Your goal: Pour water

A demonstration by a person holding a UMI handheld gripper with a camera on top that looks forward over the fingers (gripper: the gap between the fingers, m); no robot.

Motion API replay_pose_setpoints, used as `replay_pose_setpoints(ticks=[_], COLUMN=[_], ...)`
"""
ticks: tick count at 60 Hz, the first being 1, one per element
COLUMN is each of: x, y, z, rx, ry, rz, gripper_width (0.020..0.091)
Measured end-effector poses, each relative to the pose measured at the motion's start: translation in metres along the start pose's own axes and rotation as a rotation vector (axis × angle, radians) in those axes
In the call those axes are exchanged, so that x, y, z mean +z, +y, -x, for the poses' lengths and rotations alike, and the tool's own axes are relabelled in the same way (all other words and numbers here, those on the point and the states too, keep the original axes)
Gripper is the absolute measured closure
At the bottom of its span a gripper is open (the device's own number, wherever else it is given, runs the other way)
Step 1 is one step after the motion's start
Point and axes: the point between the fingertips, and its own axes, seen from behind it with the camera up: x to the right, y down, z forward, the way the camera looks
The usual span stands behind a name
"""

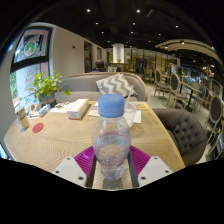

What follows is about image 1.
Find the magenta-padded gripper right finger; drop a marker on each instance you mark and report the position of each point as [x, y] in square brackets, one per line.
[140, 161]

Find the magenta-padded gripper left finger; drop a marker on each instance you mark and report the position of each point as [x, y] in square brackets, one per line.
[83, 160]

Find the clear blue-capped water bottle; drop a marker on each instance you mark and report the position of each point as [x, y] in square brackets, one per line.
[111, 143]

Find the white napkin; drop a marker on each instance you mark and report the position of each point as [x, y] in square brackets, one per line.
[137, 116]

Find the clear plastic cup with straw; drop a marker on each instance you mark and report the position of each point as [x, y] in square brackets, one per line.
[131, 113]

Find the grey tufted armchair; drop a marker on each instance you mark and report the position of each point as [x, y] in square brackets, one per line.
[186, 133]

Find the flat round red coaster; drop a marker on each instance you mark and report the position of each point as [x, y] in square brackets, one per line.
[38, 127]

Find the yellow printed card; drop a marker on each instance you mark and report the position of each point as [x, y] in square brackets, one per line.
[142, 105]

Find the small light blue carton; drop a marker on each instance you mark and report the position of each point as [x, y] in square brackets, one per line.
[44, 110]

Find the curved grey sofa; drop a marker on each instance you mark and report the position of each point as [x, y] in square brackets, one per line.
[83, 83]

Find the grey white chevron cushion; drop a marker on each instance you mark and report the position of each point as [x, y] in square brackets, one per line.
[115, 85]

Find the group of dining chairs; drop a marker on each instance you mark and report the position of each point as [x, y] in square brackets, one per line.
[175, 86]

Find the green potted plant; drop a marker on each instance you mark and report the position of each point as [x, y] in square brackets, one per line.
[45, 85]

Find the person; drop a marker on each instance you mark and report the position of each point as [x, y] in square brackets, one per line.
[99, 66]

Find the group of ceiling lights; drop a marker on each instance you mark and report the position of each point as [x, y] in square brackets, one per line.
[138, 11]

